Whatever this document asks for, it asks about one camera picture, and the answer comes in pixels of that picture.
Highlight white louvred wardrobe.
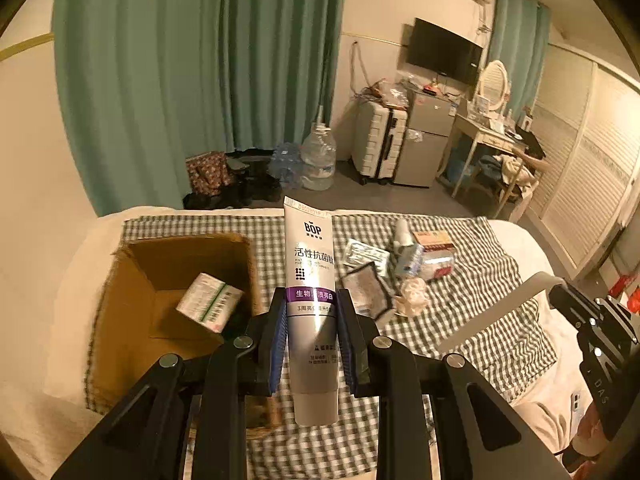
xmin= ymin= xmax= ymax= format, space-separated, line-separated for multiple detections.
xmin=510 ymin=42 xmax=640 ymax=282

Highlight clothes on chair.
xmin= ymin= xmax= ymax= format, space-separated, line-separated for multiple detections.
xmin=479 ymin=152 xmax=537 ymax=192

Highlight oval white mirror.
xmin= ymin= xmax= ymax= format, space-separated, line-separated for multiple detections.
xmin=474 ymin=60 xmax=510 ymax=112

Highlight clear bag with red label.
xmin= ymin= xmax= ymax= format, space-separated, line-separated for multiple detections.
xmin=420 ymin=250 xmax=457 ymax=282

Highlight white cylindrical device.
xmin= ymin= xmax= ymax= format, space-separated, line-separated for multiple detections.
xmin=392 ymin=218 xmax=414 ymax=252

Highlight small grey fridge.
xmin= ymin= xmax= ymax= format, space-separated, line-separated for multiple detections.
xmin=395 ymin=85 xmax=459 ymax=189

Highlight person's right hand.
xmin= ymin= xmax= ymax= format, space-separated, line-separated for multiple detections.
xmin=572 ymin=404 xmax=609 ymax=458

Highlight black wall television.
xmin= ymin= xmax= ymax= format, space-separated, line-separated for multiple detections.
xmin=405 ymin=17 xmax=485 ymax=84

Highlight patterned bag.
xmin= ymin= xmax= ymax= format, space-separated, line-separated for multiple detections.
xmin=185 ymin=151 xmax=234 ymax=197

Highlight wide teal curtain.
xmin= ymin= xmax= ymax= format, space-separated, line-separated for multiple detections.
xmin=52 ymin=0 xmax=349 ymax=218

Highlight black white printed packet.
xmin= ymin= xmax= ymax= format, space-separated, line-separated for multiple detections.
xmin=342 ymin=262 xmax=394 ymax=322

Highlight brown beige medicine box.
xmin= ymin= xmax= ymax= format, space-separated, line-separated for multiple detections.
xmin=412 ymin=230 xmax=457 ymax=254

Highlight dark clothes pile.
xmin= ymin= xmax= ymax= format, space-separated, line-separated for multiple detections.
xmin=182 ymin=152 xmax=284 ymax=211

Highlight white dressing table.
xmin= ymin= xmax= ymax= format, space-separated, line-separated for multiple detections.
xmin=440 ymin=107 xmax=531 ymax=202

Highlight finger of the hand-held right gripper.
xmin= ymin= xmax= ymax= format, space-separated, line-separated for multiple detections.
xmin=439 ymin=271 xmax=557 ymax=357

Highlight pack of water bottles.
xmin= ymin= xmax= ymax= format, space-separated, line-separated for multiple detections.
xmin=270 ymin=142 xmax=306 ymax=189

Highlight silver foil packet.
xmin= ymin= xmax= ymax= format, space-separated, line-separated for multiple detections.
xmin=346 ymin=238 xmax=391 ymax=277

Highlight hanging wall cables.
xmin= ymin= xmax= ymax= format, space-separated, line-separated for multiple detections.
xmin=350 ymin=40 xmax=367 ymax=102

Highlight clear water jug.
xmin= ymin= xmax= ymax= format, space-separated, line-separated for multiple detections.
xmin=301 ymin=122 xmax=337 ymax=192

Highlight wooden chair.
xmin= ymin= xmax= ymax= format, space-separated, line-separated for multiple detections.
xmin=487 ymin=147 xmax=551 ymax=222

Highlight white toothpaste tube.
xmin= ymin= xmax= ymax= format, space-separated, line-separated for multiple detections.
xmin=282 ymin=196 xmax=340 ymax=427

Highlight red item by wardrobe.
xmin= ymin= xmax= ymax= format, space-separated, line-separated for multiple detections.
xmin=611 ymin=274 xmax=640 ymax=314

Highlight green white carton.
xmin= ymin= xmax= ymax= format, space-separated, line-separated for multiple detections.
xmin=175 ymin=272 xmax=246 ymax=333

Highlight brown cardboard box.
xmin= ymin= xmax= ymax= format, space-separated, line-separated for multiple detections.
xmin=90 ymin=232 xmax=282 ymax=441

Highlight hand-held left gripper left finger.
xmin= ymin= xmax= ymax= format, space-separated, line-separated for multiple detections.
xmin=50 ymin=287 xmax=290 ymax=480

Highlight clear plastic bags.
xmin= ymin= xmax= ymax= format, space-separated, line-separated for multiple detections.
xmin=369 ymin=76 xmax=417 ymax=107

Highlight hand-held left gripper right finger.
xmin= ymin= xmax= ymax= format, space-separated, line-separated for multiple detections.
xmin=336 ymin=288 xmax=571 ymax=480

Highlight white suitcase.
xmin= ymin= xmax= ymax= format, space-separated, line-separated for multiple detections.
xmin=351 ymin=99 xmax=408 ymax=186

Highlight narrow teal curtain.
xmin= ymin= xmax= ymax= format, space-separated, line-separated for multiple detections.
xmin=487 ymin=0 xmax=552 ymax=112

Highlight crumpled white tissue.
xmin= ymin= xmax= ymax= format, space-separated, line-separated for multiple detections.
xmin=394 ymin=277 xmax=429 ymax=317

